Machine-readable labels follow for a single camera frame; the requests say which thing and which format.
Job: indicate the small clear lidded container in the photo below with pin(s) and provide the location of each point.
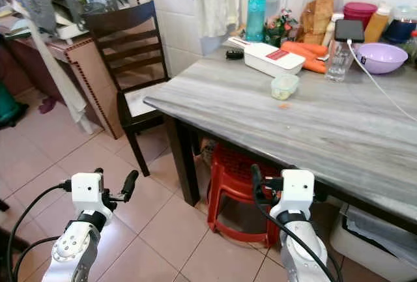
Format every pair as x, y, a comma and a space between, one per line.
285, 86

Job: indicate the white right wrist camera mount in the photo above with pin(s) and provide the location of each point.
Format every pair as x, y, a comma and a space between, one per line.
298, 191

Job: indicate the maroon plastic container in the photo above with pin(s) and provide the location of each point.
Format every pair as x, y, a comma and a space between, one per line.
359, 14

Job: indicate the white hanging cloth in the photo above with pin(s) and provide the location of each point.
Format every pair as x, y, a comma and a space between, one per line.
214, 2

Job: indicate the dark wooden table leg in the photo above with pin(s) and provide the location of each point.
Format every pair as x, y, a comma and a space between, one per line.
182, 158

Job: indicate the purple slipper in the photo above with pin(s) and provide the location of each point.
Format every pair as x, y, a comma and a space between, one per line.
48, 105

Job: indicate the red plastic stool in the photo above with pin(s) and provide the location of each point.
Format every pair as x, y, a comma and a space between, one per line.
238, 181

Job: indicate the orange carrot scrap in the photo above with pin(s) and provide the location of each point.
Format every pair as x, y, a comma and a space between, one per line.
284, 105

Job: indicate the orange carrot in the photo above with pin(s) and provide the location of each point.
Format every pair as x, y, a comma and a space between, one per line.
303, 49
314, 67

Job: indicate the grey electric fan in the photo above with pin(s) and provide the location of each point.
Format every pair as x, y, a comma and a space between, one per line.
34, 2

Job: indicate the red-lid cracker jar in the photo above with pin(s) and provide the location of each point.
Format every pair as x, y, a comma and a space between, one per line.
322, 8

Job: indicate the white slicer box red label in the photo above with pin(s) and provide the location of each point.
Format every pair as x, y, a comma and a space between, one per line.
270, 59

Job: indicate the dark wooden slatted chair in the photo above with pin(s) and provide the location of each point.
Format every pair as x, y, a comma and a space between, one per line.
124, 28

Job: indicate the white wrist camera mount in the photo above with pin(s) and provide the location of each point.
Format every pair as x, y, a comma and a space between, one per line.
87, 191
298, 191

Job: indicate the clear drinking glass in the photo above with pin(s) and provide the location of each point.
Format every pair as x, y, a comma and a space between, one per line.
339, 64

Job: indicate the purple plastic bowl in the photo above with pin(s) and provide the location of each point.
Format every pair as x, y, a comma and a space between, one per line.
383, 59

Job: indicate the teal water bottle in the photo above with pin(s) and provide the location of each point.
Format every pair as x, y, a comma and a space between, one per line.
255, 18

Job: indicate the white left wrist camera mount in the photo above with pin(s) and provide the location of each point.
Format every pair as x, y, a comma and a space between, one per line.
87, 191

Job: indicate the flower print packet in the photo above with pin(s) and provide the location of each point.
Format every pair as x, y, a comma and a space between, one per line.
280, 29

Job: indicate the navy blue container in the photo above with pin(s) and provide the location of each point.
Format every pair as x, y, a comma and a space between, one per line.
400, 31

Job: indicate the green plastic bin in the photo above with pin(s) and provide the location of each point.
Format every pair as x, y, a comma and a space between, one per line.
8, 106

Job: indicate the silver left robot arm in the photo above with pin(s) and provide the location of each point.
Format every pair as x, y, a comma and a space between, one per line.
71, 251

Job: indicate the black smartphone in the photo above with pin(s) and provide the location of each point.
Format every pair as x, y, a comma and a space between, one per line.
349, 30

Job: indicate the white plastic storage box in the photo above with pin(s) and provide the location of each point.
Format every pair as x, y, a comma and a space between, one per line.
378, 243

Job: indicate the white plastic bottle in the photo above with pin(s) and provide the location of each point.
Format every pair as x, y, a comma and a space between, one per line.
331, 27

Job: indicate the long white cloth strip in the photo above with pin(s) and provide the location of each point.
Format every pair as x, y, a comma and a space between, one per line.
62, 80

